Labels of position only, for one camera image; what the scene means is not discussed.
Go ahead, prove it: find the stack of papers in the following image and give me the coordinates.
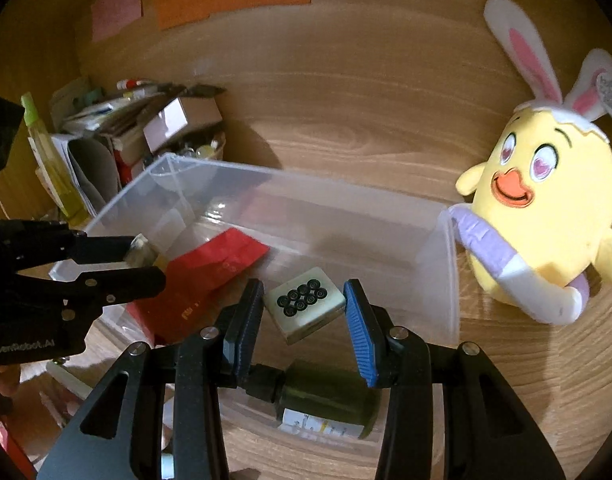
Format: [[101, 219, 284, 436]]
[[51, 77, 154, 136]]

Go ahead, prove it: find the pink paper note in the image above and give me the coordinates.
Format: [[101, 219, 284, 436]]
[[91, 0, 143, 43]]

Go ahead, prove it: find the white mahjong tile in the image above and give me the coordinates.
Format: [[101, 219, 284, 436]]
[[263, 278, 347, 346]]

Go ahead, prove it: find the red notebook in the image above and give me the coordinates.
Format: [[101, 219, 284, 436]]
[[126, 227, 271, 348]]

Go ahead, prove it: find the red and white marker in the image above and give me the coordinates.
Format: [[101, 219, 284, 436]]
[[117, 78, 159, 92]]

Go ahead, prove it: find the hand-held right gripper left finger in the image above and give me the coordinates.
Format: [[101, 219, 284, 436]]
[[36, 278, 265, 480]]

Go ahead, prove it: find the dark green bottle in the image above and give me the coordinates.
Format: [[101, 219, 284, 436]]
[[246, 360, 384, 441]]

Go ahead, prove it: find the yellow chick plush toy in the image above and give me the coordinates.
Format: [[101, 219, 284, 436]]
[[438, 0, 612, 325]]

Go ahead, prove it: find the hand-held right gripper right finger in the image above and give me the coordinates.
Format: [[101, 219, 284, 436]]
[[342, 278, 566, 480]]

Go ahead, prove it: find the red box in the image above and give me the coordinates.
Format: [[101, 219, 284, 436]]
[[113, 146, 148, 186]]

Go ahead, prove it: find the white card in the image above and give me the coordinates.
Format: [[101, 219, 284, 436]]
[[142, 87, 225, 153]]

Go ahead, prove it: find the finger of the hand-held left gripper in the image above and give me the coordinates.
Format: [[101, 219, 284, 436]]
[[18, 266, 167, 328], [0, 219, 157, 273]]

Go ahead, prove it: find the yellow-green bottle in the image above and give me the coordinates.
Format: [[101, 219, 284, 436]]
[[21, 92, 89, 225]]

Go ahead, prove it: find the clear plastic storage box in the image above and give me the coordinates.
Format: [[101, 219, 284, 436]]
[[48, 154, 461, 468]]

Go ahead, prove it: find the person's left hand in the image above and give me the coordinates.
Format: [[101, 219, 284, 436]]
[[0, 364, 24, 413]]

